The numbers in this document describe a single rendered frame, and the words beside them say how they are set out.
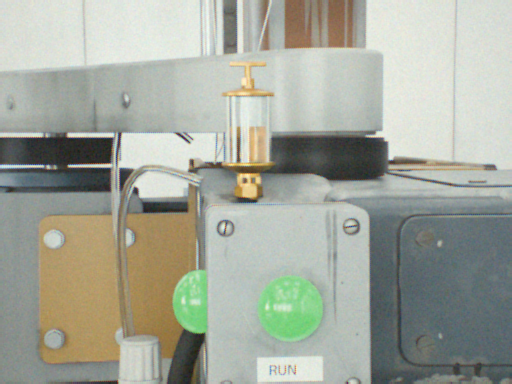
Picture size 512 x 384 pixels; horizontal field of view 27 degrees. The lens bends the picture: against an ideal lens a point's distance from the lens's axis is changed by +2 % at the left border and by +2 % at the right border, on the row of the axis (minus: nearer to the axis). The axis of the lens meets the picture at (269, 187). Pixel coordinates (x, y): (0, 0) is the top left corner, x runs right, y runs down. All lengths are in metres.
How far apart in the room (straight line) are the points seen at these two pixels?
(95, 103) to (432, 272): 0.35
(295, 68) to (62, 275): 0.35
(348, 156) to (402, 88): 5.19
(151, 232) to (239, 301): 0.43
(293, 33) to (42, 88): 0.28
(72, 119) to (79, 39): 4.90
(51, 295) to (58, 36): 4.86
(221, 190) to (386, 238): 0.09
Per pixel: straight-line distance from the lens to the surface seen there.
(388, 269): 0.54
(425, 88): 5.86
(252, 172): 0.55
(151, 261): 0.90
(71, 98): 0.83
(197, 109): 0.71
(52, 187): 0.94
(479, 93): 5.93
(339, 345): 0.49
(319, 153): 0.64
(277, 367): 0.48
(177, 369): 0.55
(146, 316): 0.91
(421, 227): 0.54
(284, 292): 0.47
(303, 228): 0.48
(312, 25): 1.03
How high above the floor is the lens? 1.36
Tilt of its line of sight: 3 degrees down
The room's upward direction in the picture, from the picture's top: straight up
